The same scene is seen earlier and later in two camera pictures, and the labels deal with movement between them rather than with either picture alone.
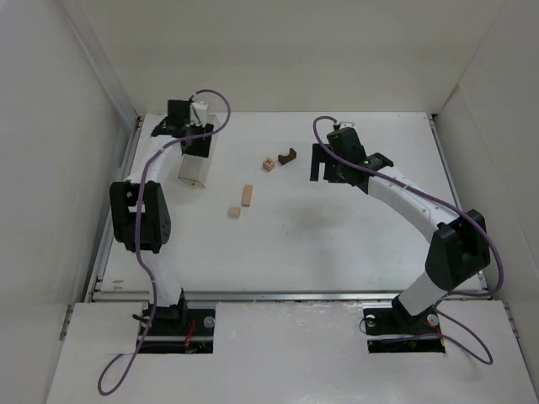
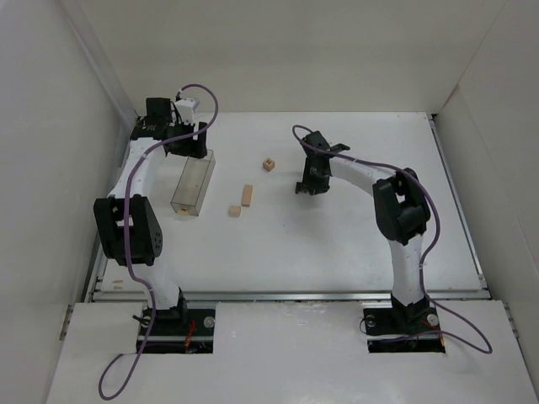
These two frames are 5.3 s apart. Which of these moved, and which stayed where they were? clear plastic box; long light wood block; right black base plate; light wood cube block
Moved: clear plastic box
Stayed: light wood cube block; long light wood block; right black base plate
